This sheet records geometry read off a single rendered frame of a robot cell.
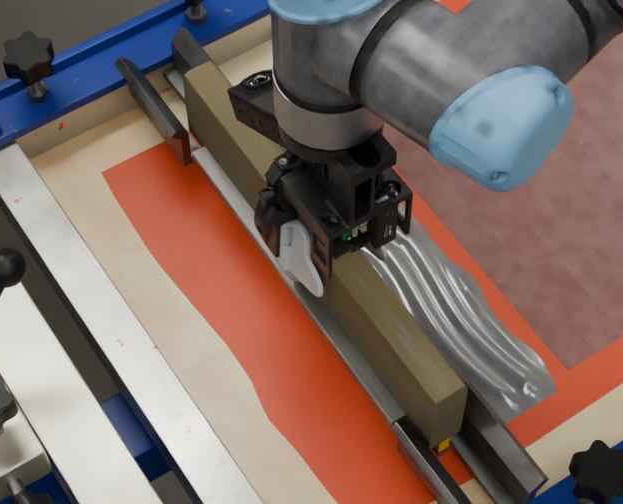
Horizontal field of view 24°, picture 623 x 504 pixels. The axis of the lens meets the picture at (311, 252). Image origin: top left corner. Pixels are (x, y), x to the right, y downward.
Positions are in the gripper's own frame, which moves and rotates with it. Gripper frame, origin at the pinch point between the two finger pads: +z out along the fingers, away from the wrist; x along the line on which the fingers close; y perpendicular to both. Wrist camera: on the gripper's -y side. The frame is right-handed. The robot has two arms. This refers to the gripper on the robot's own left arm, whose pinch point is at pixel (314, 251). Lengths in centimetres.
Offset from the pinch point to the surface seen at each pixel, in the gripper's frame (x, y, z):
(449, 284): 10.0, 5.1, 7.0
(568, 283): 18.5, 10.3, 7.5
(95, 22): 30, -118, 102
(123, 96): -3.4, -25.7, 5.0
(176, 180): -3.4, -16.7, 7.3
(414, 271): 8.3, 2.5, 7.1
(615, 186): 28.1, 4.9, 7.5
